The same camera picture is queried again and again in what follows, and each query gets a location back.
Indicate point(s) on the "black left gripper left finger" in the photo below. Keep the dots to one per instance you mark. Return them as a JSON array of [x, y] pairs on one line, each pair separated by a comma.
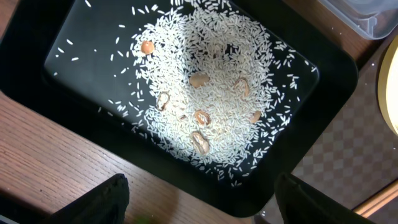
[[105, 203]]

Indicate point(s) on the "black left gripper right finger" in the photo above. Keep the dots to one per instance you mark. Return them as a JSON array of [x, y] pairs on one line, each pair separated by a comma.
[[299, 202]]

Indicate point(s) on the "yellow plate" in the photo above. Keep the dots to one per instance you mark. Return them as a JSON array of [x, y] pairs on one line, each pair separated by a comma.
[[387, 86]]

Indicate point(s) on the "wooden chopstick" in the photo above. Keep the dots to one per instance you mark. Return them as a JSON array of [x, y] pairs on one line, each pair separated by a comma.
[[377, 201]]

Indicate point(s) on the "black waste tray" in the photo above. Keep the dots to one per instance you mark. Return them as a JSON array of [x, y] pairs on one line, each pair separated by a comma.
[[33, 29]]

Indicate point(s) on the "clear plastic waste bin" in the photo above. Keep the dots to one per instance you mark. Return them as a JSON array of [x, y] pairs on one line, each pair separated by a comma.
[[371, 19]]

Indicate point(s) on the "dark brown serving tray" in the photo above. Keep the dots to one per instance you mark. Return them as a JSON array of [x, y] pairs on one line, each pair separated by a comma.
[[356, 156]]

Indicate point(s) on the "pile of rice scraps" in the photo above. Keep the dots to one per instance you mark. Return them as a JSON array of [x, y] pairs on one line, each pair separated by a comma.
[[198, 79]]

